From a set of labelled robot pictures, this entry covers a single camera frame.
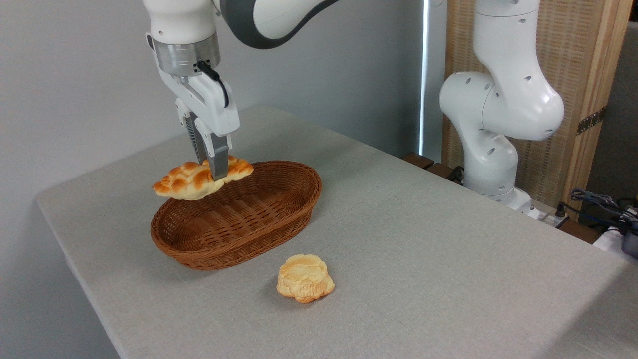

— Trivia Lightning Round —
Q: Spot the braided golden bread loaf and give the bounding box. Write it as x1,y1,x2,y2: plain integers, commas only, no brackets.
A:
152,155,254,201

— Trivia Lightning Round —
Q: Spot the brown woven wicker basket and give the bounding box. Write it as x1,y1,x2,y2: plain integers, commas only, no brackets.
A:
151,160,322,271

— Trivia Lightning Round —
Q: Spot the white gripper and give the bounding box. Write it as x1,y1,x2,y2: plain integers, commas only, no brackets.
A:
146,32,240,181

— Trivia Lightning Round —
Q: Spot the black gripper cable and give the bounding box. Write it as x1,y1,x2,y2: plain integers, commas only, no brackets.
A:
196,61,230,108

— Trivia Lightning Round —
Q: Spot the wooden rattan folding screen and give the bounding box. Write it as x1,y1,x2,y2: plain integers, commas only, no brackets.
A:
442,0,634,220

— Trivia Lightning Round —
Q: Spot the metal screen hinge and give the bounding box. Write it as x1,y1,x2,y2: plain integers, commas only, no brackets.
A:
577,106,608,136

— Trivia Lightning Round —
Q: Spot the dark blue cable bundle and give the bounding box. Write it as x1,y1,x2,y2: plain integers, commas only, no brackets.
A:
571,188,638,231

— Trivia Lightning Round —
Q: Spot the round pale bread bun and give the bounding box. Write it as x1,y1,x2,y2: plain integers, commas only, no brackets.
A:
277,254,335,304

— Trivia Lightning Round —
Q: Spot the grey tablecloth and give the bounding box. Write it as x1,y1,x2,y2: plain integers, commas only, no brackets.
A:
36,105,638,359

